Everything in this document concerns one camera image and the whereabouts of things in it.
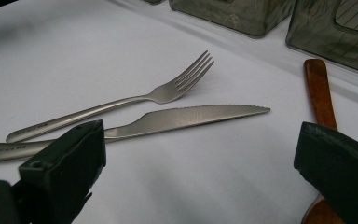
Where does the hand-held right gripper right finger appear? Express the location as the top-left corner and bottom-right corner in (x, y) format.
(293, 120), (358, 224)

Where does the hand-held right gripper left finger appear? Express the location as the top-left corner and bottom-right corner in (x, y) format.
(18, 119), (107, 224)

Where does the steel fork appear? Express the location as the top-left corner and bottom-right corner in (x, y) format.
(5, 49), (215, 145)

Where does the brown wooden spoon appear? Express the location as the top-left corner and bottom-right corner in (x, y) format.
(300, 58), (347, 224)

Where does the steel table knife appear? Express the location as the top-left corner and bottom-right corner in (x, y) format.
(0, 104), (271, 163)

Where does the smoky clear plastic bin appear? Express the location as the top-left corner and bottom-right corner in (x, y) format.
(168, 0), (296, 39)
(284, 0), (358, 77)

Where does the white table mat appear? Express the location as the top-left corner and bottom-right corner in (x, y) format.
(0, 0), (358, 224)

